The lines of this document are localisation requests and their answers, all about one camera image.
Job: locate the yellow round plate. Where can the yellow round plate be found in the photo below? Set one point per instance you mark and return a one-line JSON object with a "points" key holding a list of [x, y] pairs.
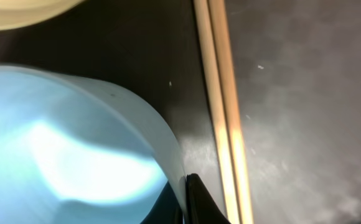
{"points": [[20, 13]]}

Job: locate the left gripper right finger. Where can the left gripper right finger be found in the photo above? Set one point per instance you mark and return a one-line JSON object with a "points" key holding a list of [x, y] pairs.
{"points": [[201, 207]]}

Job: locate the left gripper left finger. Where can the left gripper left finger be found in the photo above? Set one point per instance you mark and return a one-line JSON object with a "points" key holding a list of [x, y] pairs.
{"points": [[166, 210]]}

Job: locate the dark brown serving tray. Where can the dark brown serving tray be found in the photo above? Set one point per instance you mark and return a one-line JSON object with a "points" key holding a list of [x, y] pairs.
{"points": [[298, 72]]}

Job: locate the light blue bowl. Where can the light blue bowl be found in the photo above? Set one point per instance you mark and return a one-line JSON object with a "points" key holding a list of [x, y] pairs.
{"points": [[80, 150]]}

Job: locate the wooden chopstick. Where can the wooden chopstick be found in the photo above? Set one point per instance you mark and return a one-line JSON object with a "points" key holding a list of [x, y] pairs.
{"points": [[216, 108], [229, 92]]}

